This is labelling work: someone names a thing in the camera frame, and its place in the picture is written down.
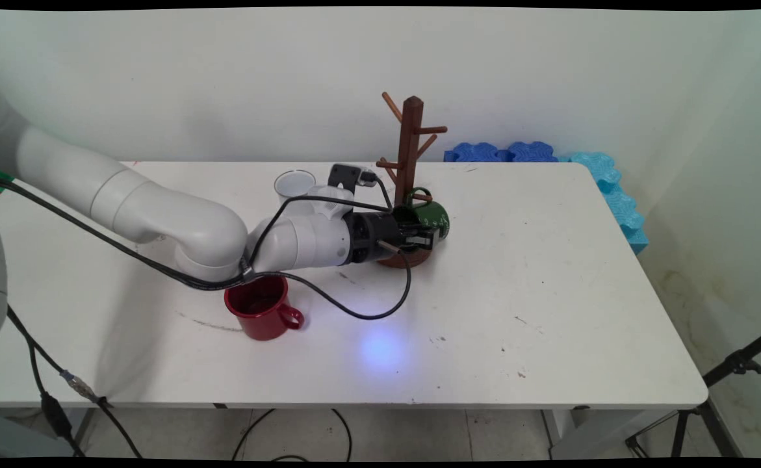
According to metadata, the black tripod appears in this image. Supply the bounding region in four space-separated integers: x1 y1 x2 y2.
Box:
625 326 761 458

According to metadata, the white enamel mug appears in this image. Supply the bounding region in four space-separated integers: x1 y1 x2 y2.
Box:
274 170 316 202

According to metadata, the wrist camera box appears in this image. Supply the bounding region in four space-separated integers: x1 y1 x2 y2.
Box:
328 163 379 193

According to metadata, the white table leg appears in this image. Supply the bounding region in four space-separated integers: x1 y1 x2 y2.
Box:
541 408 654 460

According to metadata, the black floor cable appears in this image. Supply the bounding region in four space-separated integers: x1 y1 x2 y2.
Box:
231 408 353 463

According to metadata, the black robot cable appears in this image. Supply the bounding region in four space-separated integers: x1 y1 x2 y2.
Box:
0 170 413 458

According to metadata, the brown wooden mug tree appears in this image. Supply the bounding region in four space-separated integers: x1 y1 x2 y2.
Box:
375 92 448 270

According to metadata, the green enamel mug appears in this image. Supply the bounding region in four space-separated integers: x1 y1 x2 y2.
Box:
392 188 450 246

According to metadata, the light blue foam mat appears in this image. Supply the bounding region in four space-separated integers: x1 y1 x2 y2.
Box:
559 151 649 255

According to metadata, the red enamel mug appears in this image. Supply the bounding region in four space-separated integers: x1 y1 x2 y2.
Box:
224 276 305 342

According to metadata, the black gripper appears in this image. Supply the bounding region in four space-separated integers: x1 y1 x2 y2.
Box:
344 211 437 265

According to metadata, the dark blue foam mat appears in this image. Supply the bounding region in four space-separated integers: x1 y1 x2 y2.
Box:
443 141 560 163

